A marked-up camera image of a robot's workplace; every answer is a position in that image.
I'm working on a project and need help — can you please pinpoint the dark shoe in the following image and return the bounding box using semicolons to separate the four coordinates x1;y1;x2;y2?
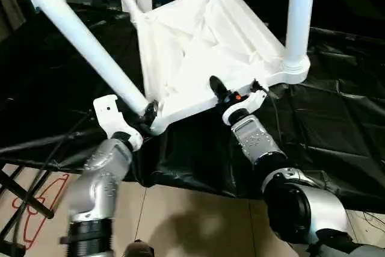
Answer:
125;240;154;257

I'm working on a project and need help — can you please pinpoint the black plastic sheet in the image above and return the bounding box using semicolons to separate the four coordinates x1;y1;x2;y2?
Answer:
0;1;385;214

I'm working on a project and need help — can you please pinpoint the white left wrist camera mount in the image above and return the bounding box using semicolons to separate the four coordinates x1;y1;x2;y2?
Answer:
92;94;144;152

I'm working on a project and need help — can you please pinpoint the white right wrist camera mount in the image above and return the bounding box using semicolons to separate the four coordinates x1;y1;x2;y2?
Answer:
221;78;268;127

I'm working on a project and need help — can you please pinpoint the grey metal stand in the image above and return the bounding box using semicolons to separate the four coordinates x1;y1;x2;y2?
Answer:
0;0;34;44

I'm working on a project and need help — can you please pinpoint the black stand leg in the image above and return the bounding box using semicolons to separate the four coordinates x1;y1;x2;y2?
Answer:
0;163;55;240

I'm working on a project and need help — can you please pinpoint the white plastic table top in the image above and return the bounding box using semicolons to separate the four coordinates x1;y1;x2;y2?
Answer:
129;0;310;137

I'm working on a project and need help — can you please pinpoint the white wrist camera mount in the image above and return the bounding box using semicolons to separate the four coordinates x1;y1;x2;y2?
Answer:
92;94;144;152
221;78;268;127

